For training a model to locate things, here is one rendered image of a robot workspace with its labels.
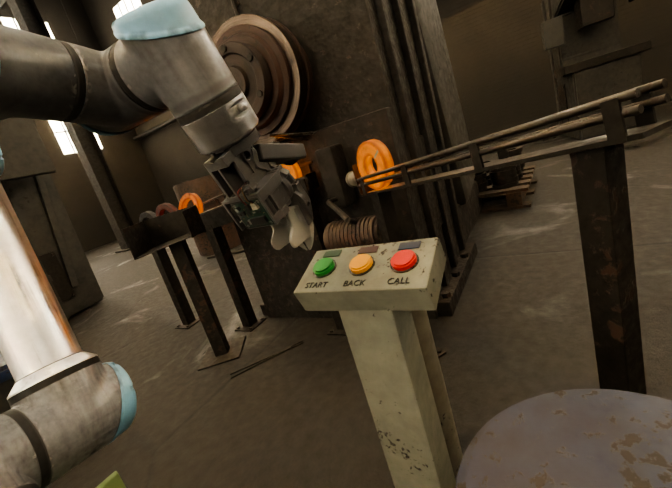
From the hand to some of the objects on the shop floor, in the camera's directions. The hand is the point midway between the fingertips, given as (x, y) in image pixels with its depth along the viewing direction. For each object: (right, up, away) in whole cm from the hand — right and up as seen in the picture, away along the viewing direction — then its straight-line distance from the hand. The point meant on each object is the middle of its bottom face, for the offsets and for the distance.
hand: (307, 240), depth 60 cm
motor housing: (+25, -43, +81) cm, 95 cm away
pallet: (+114, +29, +258) cm, 283 cm away
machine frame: (+24, -27, +144) cm, 149 cm away
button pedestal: (+26, -60, +14) cm, 67 cm away
